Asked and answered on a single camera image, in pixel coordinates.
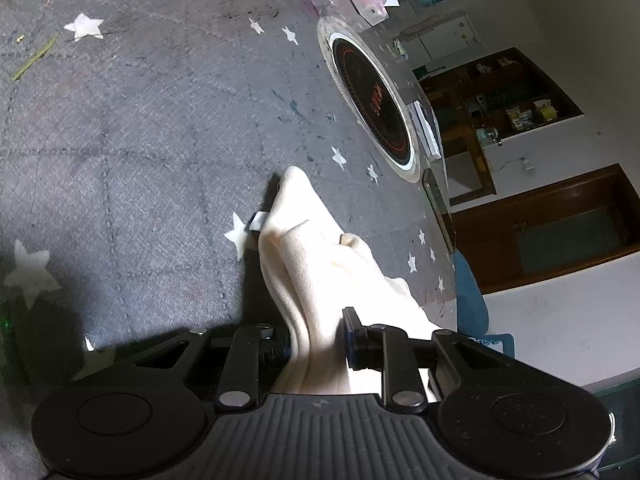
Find round black induction cooker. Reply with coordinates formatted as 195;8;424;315
317;16;424;184

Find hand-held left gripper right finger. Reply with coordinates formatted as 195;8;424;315
342;306;507;413

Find white refrigerator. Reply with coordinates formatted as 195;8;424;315
400;12;484;67

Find brown wooden door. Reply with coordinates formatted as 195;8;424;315
452;164;640;295

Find grey star print tablecloth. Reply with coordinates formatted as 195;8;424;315
0;0;458;480

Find flat white box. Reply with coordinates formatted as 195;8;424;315
407;101;444;161

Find wooden side table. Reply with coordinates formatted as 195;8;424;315
442;146;498;206

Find dark wooden bookshelf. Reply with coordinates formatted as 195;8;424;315
419;47;584;161

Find blue sofa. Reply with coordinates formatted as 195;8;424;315
452;252;516;357

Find cream white garment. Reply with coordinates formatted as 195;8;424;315
250;166;444;396

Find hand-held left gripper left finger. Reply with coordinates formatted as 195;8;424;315
132;325;294;409

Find white pink packets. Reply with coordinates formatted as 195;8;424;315
350;0;389;24

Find dark flat tablet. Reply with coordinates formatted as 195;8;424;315
421;167;457;254

